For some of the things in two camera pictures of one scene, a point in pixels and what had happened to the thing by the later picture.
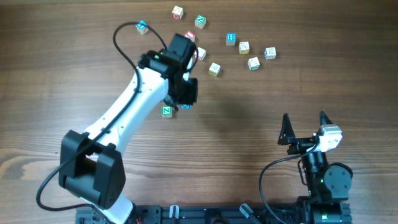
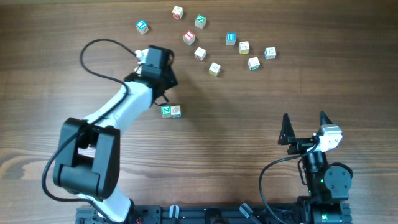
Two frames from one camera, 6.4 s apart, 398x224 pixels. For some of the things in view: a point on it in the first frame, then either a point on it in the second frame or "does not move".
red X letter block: [177, 13] does not move
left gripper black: [191, 96] -> [173, 78]
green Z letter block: [166, 111] does not move
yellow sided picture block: [214, 70] does not move
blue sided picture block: [185, 106] -> [175, 111]
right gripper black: [287, 137] does not move
